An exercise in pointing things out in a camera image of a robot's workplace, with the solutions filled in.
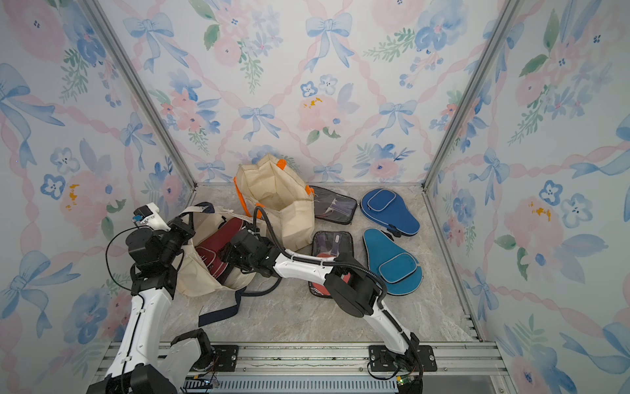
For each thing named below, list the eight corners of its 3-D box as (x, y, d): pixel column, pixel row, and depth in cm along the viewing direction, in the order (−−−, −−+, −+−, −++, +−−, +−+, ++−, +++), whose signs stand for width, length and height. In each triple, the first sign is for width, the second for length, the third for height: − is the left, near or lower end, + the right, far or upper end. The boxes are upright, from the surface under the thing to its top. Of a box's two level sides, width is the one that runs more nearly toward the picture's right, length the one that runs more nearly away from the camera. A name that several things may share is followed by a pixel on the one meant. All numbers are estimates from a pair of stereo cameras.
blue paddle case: (389, 245, 101) (391, 239, 97) (357, 201, 116) (358, 195, 112) (422, 230, 106) (426, 224, 102) (387, 190, 120) (389, 184, 117)
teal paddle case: (396, 303, 86) (399, 298, 83) (350, 243, 101) (352, 237, 98) (427, 282, 91) (432, 277, 87) (379, 228, 106) (381, 222, 103)
